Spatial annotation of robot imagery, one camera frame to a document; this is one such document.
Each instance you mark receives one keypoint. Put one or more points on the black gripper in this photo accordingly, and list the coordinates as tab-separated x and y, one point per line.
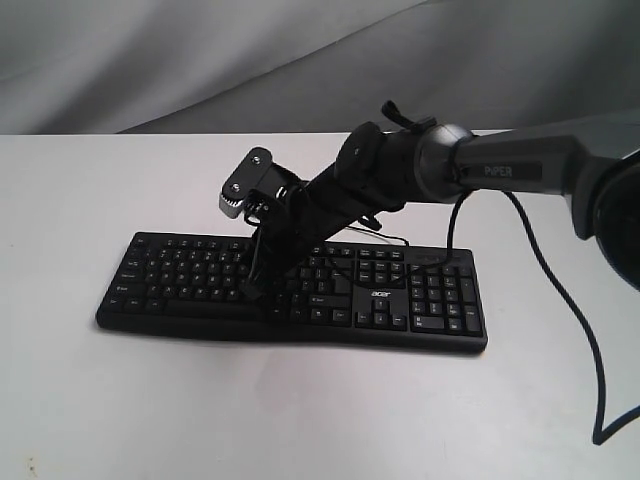
297	216

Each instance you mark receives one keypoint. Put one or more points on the black Acer keyboard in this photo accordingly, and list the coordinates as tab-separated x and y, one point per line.
359	294

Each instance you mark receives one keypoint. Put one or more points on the grey backdrop cloth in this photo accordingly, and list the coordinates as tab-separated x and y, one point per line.
71	67

